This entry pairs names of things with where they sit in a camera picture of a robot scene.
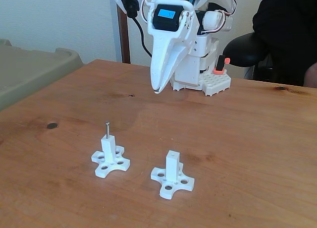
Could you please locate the brown wooden post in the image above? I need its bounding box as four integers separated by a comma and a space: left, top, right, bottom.
115, 0, 131, 64

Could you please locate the black camera box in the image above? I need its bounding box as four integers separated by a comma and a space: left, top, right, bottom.
120, 0, 139, 17

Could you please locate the black camera cable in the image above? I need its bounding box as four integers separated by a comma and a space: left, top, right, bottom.
131, 14, 153, 58

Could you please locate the white cross-base post stand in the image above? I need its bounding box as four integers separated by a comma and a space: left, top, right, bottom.
150, 150, 196, 199
91, 135, 131, 178

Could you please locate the person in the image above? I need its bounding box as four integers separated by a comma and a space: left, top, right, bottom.
252, 0, 317, 88

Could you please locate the black office chair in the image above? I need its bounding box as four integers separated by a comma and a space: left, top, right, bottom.
222, 32, 275, 80

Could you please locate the white servo cable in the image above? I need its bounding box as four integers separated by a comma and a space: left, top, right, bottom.
140, 0, 156, 24
201, 0, 237, 36

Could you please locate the white perforated base plate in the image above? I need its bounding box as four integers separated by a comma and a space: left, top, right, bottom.
202, 70, 232, 97

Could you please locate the olive plastic bin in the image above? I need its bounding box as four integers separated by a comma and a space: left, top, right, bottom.
0, 39, 84, 112

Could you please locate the orange and black clamp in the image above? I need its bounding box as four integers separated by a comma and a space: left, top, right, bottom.
213, 55, 231, 75

